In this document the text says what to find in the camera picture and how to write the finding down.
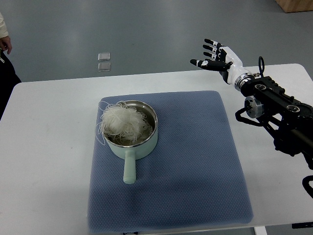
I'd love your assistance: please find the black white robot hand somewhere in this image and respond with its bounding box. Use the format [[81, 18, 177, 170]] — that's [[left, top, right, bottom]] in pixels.
[[190, 39, 251, 85]]

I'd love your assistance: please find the white vermicelli bundle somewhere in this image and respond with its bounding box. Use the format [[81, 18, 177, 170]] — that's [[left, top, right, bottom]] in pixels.
[[97, 101, 153, 146]]

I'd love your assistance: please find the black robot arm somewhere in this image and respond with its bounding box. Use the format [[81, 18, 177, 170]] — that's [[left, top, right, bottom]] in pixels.
[[235, 57, 313, 169]]

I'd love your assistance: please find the mint green steel pot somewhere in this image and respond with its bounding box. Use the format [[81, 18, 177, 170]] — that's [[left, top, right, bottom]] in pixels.
[[98, 100, 158, 184]]

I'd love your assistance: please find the wooden box corner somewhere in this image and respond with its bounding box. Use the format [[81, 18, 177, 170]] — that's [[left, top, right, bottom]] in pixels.
[[275, 0, 313, 13]]

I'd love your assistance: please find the lower metal floor plate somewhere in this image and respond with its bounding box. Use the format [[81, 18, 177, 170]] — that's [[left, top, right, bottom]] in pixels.
[[98, 62, 111, 72]]

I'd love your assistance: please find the metal floor plate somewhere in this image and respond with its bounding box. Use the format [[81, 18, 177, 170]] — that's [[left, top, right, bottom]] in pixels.
[[98, 52, 111, 61], [98, 62, 111, 72]]

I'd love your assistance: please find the blue textured mat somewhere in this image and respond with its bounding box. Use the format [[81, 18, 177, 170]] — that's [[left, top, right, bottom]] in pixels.
[[88, 91, 253, 233]]

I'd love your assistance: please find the upper metal floor plate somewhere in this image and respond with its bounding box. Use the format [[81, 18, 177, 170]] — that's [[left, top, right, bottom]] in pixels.
[[98, 52, 111, 61]]

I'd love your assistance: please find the person in cream jacket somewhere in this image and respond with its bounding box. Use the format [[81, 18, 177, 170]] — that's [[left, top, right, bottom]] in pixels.
[[0, 14, 21, 118]]

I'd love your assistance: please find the black table bracket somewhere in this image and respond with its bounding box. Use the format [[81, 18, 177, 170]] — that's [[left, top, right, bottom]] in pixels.
[[291, 222, 313, 229]]

